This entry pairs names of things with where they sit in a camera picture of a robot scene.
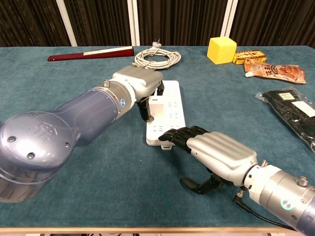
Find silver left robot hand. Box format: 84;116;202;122
112;65;165;122

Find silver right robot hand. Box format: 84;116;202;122
158;125;259;195

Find white plug adapter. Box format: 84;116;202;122
148;96;168;121

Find white power strip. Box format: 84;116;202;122
145;80;187;150

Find dark red flat box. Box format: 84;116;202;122
47;46;135;62

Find teal table cloth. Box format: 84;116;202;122
0;45;315;228

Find dark slatted partition panel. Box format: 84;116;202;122
63;0;135;47
0;0;72;48
136;0;230;47
230;0;315;49

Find black socks in plastic bag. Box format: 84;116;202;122
254;86;315;154

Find yellow foam cube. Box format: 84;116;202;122
206;37;237;65

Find orange sauce pouch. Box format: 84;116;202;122
243;58;307;84

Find yellow red small box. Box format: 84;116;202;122
232;50;268;65

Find coiled white power cable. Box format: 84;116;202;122
134;38;182;72

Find white partition frame post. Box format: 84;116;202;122
220;0;239;38
55;0;78;47
126;0;141;47

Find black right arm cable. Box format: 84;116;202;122
233;191;297;232

